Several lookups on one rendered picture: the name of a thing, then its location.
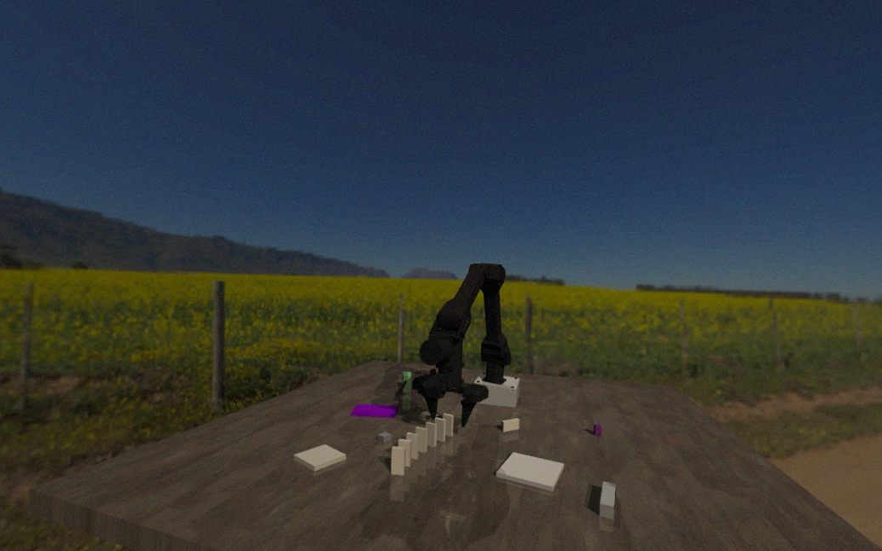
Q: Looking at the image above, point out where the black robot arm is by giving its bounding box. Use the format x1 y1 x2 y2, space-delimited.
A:
420 263 512 398

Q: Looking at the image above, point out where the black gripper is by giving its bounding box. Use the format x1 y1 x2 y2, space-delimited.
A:
412 360 489 427

